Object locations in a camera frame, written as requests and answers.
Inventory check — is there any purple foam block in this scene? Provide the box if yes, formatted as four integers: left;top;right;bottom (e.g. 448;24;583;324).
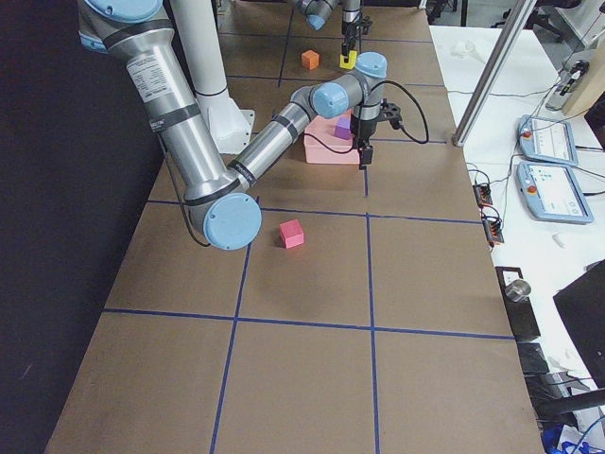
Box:
334;116;352;140

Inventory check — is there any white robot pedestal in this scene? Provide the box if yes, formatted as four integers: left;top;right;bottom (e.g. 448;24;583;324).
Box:
170;0;255;154

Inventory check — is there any pink plastic bin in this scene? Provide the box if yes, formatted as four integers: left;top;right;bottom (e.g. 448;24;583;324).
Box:
303;110;359;165

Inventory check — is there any wooden board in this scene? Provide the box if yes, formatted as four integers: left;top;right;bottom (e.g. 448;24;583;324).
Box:
562;36;604;116

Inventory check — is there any red foam block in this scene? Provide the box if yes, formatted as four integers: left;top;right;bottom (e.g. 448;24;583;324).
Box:
279;219;304;249

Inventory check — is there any left orange connector block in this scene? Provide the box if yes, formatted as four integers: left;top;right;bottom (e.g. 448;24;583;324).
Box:
473;183;493;207

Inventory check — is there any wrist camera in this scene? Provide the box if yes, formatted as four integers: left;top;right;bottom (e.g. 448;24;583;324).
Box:
379;98;403;131
360;16;372;35

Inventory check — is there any orange foam block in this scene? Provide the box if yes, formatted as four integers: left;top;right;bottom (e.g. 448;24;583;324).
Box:
301;49;320;70

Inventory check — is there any right orange connector block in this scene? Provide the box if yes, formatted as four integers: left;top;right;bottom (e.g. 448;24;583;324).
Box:
481;215;504;247

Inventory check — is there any aluminium frame post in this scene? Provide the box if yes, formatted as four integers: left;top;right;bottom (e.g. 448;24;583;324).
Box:
452;0;537;148

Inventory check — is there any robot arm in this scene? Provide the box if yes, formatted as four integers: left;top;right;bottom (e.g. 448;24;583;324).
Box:
288;0;364;69
78;1;388;251

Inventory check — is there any far teach pendant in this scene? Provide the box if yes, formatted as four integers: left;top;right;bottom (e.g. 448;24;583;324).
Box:
517;115;579;166

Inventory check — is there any black box under cup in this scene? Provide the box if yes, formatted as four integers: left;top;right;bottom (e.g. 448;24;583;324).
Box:
495;267;541;342

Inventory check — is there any yellow foam block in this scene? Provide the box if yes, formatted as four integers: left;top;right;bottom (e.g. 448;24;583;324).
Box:
339;52;355;70

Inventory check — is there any teach pendant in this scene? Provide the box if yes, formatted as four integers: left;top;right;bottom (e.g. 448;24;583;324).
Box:
517;115;579;166
516;161;594;225

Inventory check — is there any black monitor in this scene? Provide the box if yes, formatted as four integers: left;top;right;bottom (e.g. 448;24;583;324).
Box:
554;269;604;388

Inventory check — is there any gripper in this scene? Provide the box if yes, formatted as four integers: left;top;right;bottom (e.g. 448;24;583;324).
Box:
341;9;362;66
352;104;378;170

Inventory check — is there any near teach pendant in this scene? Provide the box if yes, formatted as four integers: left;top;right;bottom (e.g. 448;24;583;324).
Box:
516;161;594;225

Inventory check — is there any orange connector block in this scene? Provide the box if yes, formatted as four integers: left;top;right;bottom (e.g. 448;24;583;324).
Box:
473;183;493;207
481;215;504;247

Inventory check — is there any metal cup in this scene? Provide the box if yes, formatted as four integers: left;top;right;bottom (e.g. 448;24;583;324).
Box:
504;279;531;303

